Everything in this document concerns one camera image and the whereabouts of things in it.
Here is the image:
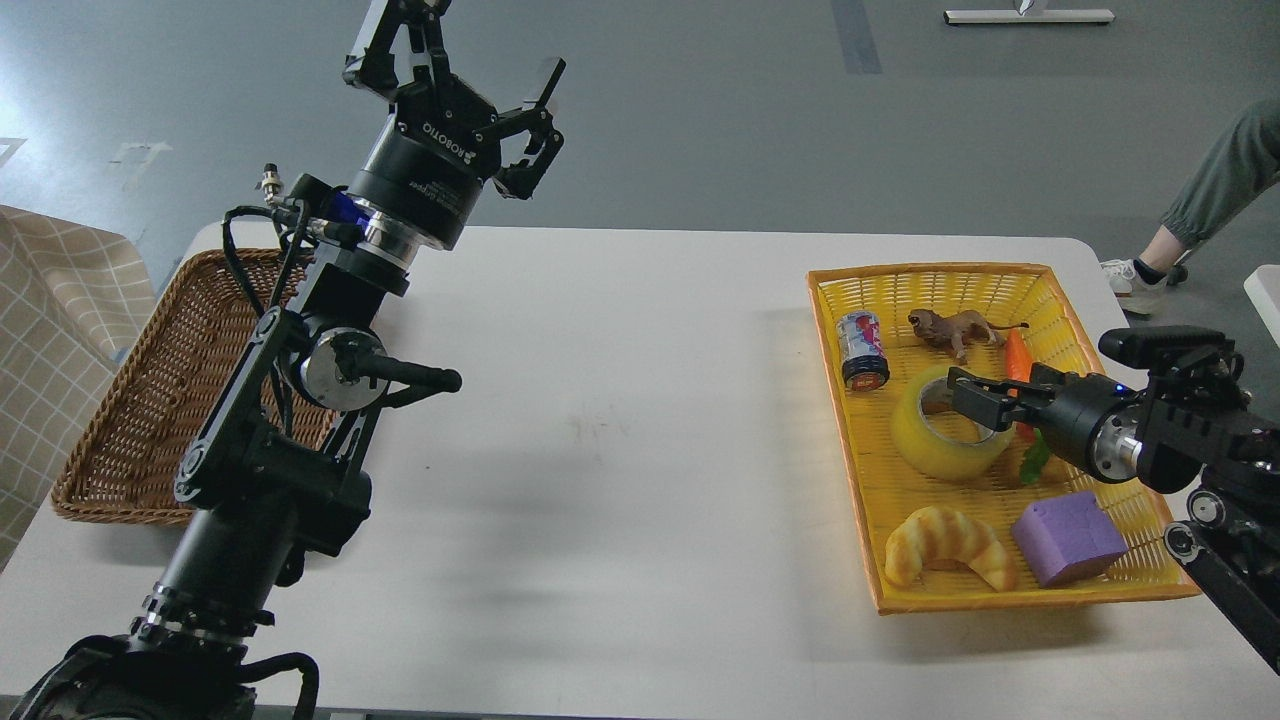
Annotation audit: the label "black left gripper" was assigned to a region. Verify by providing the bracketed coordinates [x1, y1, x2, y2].
[342, 0, 567, 251]

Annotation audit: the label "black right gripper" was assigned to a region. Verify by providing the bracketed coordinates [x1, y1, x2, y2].
[946, 363, 1132, 471]

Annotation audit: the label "yellow tape roll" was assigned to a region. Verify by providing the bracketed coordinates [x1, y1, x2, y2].
[890, 364, 1014, 482]

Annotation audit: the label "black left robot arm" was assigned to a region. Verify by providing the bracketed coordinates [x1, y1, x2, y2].
[12, 1, 566, 719]

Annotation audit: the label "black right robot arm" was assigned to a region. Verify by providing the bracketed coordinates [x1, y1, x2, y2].
[946, 348, 1279, 667]

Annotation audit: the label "orange toy carrot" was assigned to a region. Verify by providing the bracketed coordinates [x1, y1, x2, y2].
[1004, 329, 1051, 486]

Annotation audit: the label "brown toy lion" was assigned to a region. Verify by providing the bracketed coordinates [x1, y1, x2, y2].
[908, 307, 1030, 366]

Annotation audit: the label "yellow plastic basket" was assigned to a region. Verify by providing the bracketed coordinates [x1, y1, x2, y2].
[808, 261, 1199, 614]

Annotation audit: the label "purple foam block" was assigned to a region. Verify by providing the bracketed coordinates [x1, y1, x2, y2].
[1011, 491, 1129, 588]

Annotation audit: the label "small drink can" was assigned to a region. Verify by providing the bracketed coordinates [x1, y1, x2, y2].
[836, 310, 891, 392]

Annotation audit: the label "white sneaker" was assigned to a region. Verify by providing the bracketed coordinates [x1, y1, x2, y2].
[1100, 259, 1167, 316]

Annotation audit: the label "toy croissant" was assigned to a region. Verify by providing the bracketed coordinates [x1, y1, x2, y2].
[884, 506, 1018, 592]

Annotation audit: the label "white object at edge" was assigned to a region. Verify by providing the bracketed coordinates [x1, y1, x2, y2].
[1243, 264, 1280, 346]

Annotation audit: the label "person leg grey trousers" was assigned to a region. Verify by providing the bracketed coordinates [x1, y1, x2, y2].
[1139, 97, 1279, 274]

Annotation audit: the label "white metal floor stand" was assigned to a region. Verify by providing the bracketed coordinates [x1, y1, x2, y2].
[943, 1, 1116, 26]

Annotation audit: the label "beige checkered cloth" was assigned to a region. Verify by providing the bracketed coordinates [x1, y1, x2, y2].
[1, 206, 155, 562]

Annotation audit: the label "brown wicker basket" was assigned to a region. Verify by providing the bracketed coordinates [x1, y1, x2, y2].
[51, 250, 259, 527]

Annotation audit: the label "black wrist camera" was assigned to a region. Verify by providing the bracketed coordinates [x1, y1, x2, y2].
[1097, 325, 1228, 370]

